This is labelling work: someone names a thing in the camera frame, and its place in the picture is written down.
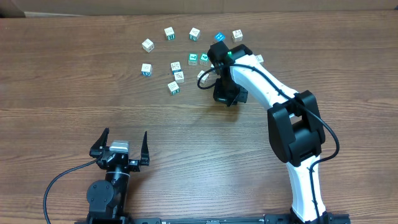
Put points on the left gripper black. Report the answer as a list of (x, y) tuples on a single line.
[(134, 163)]

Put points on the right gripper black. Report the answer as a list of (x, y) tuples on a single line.
[(226, 95)]

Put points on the block green R number five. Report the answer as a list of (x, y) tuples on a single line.
[(202, 78)]

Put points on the block blue T side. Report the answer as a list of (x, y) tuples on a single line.
[(260, 59)]

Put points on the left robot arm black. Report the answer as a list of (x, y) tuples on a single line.
[(107, 197)]

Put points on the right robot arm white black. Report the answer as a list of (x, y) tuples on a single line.
[(296, 130)]

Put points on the green top 4 block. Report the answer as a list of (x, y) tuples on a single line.
[(204, 60)]

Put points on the green top L block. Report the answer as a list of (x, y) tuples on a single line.
[(193, 59)]

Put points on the block plain centre lower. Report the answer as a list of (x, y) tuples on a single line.
[(179, 77)]

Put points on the block plain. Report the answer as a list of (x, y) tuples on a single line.
[(179, 77), (148, 45)]

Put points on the block green F side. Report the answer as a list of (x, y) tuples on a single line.
[(173, 88)]

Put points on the blue top block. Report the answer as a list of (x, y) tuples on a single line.
[(219, 37)]

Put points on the block blue side centre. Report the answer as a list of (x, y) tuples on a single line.
[(175, 67)]

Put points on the block yellow O side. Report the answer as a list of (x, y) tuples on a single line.
[(237, 36)]

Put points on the block green J side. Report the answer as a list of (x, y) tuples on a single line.
[(194, 34)]

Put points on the block green R side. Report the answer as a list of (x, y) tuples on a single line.
[(170, 34)]

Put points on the block blue D side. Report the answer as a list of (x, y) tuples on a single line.
[(146, 69)]

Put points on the block top left plain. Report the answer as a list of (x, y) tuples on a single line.
[(148, 45)]

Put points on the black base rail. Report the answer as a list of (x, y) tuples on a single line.
[(266, 219)]

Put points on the cardboard backdrop wall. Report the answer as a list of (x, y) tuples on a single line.
[(22, 8)]

